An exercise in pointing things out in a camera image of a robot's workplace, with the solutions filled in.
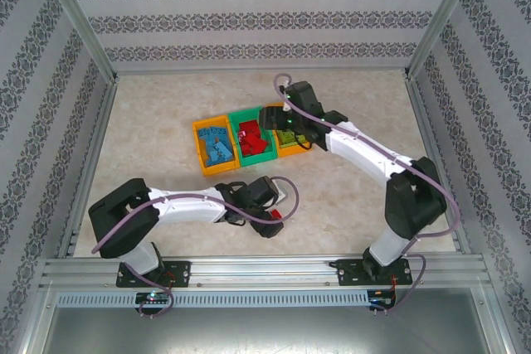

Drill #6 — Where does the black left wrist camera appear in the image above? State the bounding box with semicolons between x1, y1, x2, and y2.
247;177;290;208

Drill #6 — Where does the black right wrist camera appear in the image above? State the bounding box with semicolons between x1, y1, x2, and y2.
285;81;324;117

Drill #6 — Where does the green plastic bin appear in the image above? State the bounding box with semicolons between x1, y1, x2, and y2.
227;109;278;169

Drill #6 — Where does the orange plastic bin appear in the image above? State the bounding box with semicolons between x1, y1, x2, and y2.
192;117;241;177
265;104;313;159

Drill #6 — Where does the green lego brick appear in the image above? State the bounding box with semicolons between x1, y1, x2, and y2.
276;129;296;148

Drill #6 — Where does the slotted grey cable duct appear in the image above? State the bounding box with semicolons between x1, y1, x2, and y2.
55;289;371;309

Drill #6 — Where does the wide aluminium base rail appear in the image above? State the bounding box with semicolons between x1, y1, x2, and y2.
39;252;494;290

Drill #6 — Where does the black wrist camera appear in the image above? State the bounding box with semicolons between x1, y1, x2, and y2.
285;81;324;117
247;177;290;208

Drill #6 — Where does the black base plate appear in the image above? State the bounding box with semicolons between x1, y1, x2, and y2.
329;257;415;288
115;259;192;289

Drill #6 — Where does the grey metal panel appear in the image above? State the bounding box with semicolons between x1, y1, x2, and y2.
39;287;493;354

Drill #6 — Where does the small circuit board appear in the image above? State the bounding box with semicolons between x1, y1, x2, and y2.
368;287;398;309
135;291;174;306

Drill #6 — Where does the aluminium frame rail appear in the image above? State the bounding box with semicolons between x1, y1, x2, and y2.
402;74;474;255
56;75;121;259
112;65;411;78

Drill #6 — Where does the aluminium frame post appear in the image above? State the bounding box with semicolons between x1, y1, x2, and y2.
472;285;531;354
402;0;485;81
0;281;57;354
32;0;121;84

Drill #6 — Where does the purple cable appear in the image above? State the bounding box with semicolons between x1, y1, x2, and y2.
273;73;461;313
90;175;302;319

